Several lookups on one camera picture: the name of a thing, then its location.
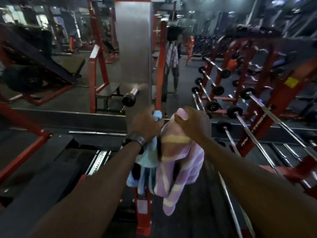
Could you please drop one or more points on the person's right hand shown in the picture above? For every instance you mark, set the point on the person's right hand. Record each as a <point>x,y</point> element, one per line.
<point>197,123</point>

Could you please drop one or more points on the person's left hand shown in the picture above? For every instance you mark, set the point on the person's left hand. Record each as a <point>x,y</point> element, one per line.
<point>147,123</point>

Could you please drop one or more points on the blue towel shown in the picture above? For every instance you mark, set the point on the blue towel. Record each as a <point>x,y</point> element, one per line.
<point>148,156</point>

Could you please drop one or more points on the person's right forearm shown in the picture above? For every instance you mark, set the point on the person's right forearm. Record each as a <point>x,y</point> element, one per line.
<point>260,188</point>

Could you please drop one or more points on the person's left forearm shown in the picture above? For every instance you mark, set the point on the person's left forearm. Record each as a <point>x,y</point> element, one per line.
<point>91,195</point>

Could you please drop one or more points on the black wristwatch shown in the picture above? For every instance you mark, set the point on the black wristwatch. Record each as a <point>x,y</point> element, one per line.
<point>136,138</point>

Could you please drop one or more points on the chrome barbell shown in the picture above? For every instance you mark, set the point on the chrome barbell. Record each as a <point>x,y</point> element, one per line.
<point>99,133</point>

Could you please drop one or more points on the set of fixed-weight barbells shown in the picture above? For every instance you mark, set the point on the set of fixed-weight barbells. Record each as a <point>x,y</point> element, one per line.
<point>247,133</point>

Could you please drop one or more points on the red bench press stand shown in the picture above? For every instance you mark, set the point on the red bench press stand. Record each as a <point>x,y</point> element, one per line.
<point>133,47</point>

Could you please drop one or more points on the red black leg press machine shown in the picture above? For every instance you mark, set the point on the red black leg press machine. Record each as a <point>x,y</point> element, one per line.
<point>37,56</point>

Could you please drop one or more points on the large wall mirror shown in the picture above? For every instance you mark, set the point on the large wall mirror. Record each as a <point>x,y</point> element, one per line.
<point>210,22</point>

